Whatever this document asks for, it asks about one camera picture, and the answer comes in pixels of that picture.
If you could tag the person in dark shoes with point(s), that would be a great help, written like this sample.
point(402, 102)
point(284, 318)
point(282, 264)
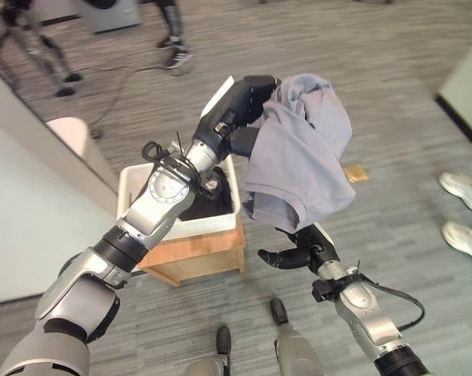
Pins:
point(173, 35)

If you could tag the person's white shoe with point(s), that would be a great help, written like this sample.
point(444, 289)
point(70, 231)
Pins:
point(465, 239)
point(461, 190)

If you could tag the wooden stool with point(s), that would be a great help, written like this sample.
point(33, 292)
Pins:
point(204, 254)

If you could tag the white laundry basket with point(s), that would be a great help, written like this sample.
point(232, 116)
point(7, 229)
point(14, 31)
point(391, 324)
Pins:
point(216, 211)

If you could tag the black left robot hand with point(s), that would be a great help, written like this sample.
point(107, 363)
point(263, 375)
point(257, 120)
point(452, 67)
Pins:
point(242, 102)

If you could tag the blue-grey cloth garment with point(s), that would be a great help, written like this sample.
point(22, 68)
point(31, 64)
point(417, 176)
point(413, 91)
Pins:
point(298, 156)

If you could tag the silver robot right leg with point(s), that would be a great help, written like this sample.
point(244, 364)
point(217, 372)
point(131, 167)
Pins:
point(295, 344)

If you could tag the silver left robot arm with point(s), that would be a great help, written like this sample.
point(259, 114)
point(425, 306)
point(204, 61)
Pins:
point(114, 250)

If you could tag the dark clothes in basket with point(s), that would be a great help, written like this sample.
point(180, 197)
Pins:
point(210, 199)

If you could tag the white cabinet with dark base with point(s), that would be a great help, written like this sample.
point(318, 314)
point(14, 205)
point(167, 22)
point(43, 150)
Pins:
point(465, 88)

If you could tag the grey appliance in background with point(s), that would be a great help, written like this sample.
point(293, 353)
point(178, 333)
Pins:
point(110, 13)

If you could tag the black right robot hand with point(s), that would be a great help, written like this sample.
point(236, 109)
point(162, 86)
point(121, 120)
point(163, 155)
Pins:
point(303, 247)

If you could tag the silver robot leg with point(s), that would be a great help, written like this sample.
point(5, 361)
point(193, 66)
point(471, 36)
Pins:
point(216, 354)
point(295, 344)

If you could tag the silver robot left leg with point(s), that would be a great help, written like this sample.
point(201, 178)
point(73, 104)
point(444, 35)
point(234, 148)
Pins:
point(216, 354)

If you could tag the humanoid robot in background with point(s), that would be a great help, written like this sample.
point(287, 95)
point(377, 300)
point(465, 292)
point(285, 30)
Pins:
point(36, 43)

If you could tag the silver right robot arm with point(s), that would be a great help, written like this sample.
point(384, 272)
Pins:
point(363, 313)

